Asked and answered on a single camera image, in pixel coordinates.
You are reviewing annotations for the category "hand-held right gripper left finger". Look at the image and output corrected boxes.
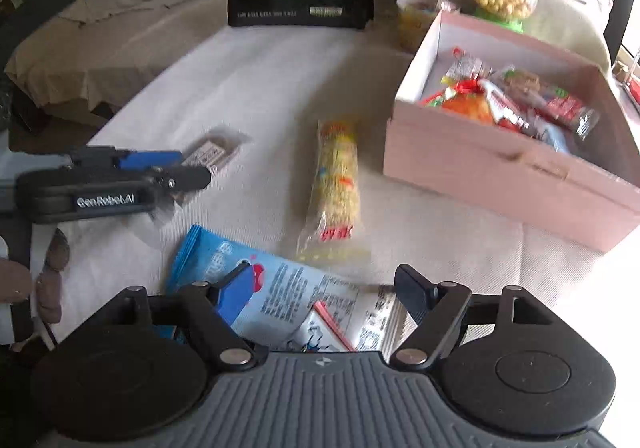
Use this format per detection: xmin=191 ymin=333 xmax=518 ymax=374
xmin=112 ymin=260 xmax=271 ymax=373

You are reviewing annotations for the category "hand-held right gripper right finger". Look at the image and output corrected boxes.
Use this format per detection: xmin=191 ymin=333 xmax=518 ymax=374
xmin=389 ymin=264 xmax=551 ymax=373

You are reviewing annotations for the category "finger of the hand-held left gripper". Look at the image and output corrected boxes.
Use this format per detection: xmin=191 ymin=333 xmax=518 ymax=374
xmin=67 ymin=146 xmax=184 ymax=174
xmin=147 ymin=165 xmax=212 ymax=194

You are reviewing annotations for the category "brown bar clear packet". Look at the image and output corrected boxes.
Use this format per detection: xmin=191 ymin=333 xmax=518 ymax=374
xmin=152 ymin=124 xmax=248 ymax=229

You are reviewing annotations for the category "blue snack packet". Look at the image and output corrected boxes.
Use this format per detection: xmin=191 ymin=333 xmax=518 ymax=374
xmin=166 ymin=224 xmax=406 ymax=354

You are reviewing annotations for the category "pink cardboard box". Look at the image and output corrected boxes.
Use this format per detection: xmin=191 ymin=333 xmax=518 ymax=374
xmin=382 ymin=10 xmax=640 ymax=253

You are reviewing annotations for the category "red snack packet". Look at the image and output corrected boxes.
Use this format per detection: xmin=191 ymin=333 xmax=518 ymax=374
xmin=420 ymin=80 xmax=501 ymax=125

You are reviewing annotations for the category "red white strip packet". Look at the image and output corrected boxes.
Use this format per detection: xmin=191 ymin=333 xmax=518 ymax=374
xmin=477 ymin=78 xmax=533 ymax=133

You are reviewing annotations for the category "pale blue small packet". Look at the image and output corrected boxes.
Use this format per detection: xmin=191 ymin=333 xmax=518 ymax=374
xmin=532 ymin=120 xmax=573 ymax=153

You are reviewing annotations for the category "white rice cracker packet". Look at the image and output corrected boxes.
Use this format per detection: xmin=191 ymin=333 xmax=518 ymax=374
xmin=440 ymin=46 xmax=488 ymax=84

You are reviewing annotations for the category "red dried fruit packet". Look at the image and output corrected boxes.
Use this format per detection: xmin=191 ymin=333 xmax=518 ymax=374
xmin=492 ymin=68 xmax=601 ymax=141

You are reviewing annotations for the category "person's left hand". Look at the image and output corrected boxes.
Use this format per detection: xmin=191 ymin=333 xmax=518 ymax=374
xmin=0 ymin=228 xmax=71 ymax=327

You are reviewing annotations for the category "beige cloth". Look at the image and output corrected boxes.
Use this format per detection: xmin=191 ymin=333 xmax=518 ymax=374
xmin=5 ymin=0 xmax=231 ymax=129

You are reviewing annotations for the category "long yellow snack pack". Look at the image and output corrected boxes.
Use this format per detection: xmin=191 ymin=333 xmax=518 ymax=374
xmin=296 ymin=117 xmax=373 ymax=265

